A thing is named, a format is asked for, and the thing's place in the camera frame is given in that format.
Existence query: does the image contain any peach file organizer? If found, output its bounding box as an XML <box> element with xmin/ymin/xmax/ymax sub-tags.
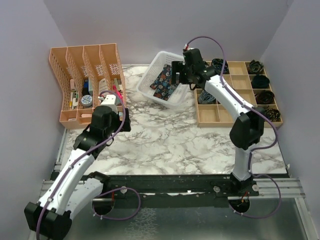
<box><xmin>49</xmin><ymin>43</ymin><xmax>127</xmax><ymax>130</ymax></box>

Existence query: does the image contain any black metal base rail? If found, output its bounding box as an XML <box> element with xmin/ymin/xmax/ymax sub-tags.
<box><xmin>49</xmin><ymin>172</ymin><xmax>292</xmax><ymax>209</ymax></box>

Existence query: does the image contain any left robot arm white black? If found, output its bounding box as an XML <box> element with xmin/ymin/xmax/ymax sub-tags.
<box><xmin>24</xmin><ymin>105</ymin><xmax>131</xmax><ymax>240</ymax></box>

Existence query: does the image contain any round blue patterned tin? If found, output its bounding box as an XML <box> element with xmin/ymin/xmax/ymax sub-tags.
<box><xmin>80</xmin><ymin>94</ymin><xmax>93</xmax><ymax>108</ymax></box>

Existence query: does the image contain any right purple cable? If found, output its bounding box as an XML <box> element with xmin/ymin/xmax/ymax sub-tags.
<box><xmin>184</xmin><ymin>36</ymin><xmax>282</xmax><ymax>220</ymax></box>

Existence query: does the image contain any rolled dark red tie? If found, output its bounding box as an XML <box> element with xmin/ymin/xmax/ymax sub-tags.
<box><xmin>255</xmin><ymin>90</ymin><xmax>275</xmax><ymax>105</ymax></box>

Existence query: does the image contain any purple cable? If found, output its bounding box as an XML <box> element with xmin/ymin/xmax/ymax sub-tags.
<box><xmin>184</xmin><ymin>36</ymin><xmax>282</xmax><ymax>220</ymax></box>
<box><xmin>36</xmin><ymin>91</ymin><xmax>142</xmax><ymax>240</ymax></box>

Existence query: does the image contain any white perforated card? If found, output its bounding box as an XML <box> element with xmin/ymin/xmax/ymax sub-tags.
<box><xmin>98</xmin><ymin>78</ymin><xmax>108</xmax><ymax>95</ymax></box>

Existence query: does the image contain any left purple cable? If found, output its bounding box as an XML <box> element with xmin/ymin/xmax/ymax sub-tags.
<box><xmin>36</xmin><ymin>91</ymin><xmax>142</xmax><ymax>240</ymax></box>

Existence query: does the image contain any rolled black gold tie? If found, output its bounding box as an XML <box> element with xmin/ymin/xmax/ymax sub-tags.
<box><xmin>263</xmin><ymin>105</ymin><xmax>281</xmax><ymax>123</ymax></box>

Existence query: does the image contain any white plastic basket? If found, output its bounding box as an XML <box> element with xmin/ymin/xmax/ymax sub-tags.
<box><xmin>136</xmin><ymin>51</ymin><xmax>189</xmax><ymax>108</ymax></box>

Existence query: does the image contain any wooden compartment tray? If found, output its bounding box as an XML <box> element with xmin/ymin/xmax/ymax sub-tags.
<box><xmin>194</xmin><ymin>61</ymin><xmax>283</xmax><ymax>128</ymax></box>

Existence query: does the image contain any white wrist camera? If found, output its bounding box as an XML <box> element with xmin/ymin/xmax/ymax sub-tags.
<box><xmin>98</xmin><ymin>94</ymin><xmax>117</xmax><ymax>108</ymax></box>
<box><xmin>183</xmin><ymin>44</ymin><xmax>189</xmax><ymax>52</ymax></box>

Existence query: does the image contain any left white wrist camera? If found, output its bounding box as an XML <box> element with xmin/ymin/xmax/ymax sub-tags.
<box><xmin>98</xmin><ymin>94</ymin><xmax>117</xmax><ymax>108</ymax></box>

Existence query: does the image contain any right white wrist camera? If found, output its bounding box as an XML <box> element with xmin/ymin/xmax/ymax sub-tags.
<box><xmin>183</xmin><ymin>44</ymin><xmax>189</xmax><ymax>52</ymax></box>

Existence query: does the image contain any rolled teal dark tie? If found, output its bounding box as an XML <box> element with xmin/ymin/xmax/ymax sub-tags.
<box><xmin>211</xmin><ymin>58</ymin><xmax>230</xmax><ymax>75</ymax></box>

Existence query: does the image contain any aluminium frame rail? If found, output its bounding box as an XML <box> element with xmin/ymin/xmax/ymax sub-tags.
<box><xmin>41</xmin><ymin>172</ymin><xmax>306</xmax><ymax>200</ymax></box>

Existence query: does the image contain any rolled blue grey tie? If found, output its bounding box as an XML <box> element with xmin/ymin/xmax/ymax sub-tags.
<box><xmin>197</xmin><ymin>90</ymin><xmax>216</xmax><ymax>105</ymax></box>

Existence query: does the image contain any navy floral tie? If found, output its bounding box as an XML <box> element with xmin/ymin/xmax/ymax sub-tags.
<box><xmin>150</xmin><ymin>64</ymin><xmax>179</xmax><ymax>101</ymax></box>

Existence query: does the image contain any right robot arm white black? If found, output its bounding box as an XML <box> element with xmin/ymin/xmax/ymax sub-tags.
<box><xmin>171</xmin><ymin>48</ymin><xmax>264</xmax><ymax>196</ymax></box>

